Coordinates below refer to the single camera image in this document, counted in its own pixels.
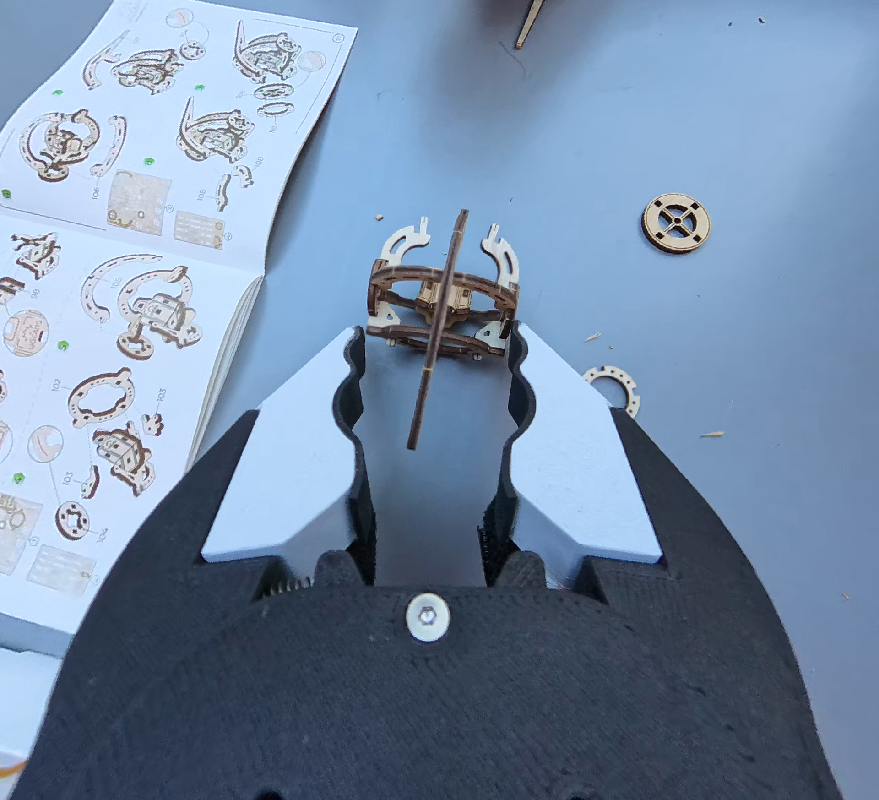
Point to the illustrated instruction booklet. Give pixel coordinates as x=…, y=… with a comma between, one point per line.
x=206, y=92

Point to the white cardboard box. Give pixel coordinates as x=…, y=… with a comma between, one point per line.
x=24, y=697

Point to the wooden cage model assembly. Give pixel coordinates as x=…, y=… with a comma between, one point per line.
x=481, y=279

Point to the spoked wooden disc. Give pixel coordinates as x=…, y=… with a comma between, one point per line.
x=676, y=224

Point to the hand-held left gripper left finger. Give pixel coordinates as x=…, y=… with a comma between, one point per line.
x=288, y=470

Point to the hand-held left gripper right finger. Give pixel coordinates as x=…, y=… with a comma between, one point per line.
x=577, y=470

